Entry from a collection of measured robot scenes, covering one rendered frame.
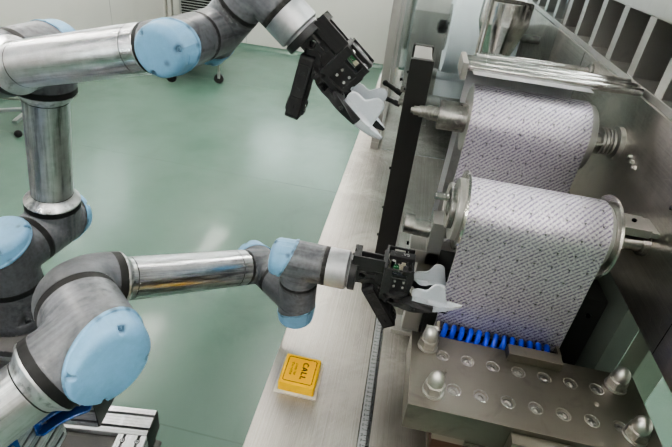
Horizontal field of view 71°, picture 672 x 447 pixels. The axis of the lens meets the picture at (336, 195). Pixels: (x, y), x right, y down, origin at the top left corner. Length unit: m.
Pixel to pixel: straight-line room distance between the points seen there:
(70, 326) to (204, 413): 1.38
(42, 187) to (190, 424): 1.15
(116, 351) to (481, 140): 0.75
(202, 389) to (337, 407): 1.21
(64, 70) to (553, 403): 0.94
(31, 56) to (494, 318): 0.89
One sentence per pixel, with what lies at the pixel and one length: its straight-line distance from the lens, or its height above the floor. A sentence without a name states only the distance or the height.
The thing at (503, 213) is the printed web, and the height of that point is 1.29.
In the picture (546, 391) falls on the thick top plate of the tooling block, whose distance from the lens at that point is 0.94.
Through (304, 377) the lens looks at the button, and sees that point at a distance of 0.97.
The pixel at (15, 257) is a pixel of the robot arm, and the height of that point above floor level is 1.01.
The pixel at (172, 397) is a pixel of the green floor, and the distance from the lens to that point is 2.11.
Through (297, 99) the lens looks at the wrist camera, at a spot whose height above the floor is 1.41.
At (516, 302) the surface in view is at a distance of 0.94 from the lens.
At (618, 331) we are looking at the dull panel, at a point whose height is 1.08.
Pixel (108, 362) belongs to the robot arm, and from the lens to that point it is 0.71.
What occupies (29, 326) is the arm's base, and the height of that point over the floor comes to 0.84.
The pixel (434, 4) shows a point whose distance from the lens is 1.75.
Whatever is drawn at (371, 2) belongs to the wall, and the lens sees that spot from 6.35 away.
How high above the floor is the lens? 1.69
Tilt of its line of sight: 31 degrees down
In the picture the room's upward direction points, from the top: 7 degrees clockwise
